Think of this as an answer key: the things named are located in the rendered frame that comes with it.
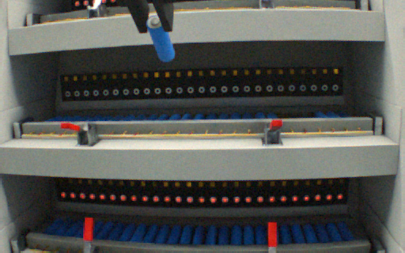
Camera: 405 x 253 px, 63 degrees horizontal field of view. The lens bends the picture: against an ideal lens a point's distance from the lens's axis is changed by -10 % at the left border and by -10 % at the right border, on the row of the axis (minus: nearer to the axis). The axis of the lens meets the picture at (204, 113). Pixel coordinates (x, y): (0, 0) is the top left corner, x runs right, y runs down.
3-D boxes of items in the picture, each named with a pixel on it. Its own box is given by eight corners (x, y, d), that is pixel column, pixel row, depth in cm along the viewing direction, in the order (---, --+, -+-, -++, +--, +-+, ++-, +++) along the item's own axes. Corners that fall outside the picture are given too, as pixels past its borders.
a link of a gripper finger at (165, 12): (149, -39, 29) (158, -40, 29) (167, 7, 36) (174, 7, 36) (145, -12, 28) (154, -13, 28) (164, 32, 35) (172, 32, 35)
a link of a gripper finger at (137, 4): (128, -10, 28) (119, -10, 29) (147, 34, 35) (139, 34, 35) (132, -37, 29) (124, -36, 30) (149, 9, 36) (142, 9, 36)
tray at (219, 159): (396, 175, 47) (402, 107, 45) (-2, 173, 53) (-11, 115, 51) (356, 139, 66) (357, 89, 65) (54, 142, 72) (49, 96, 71)
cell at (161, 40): (164, 45, 41) (153, 10, 35) (178, 52, 40) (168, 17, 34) (155, 58, 40) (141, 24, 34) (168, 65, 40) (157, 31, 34)
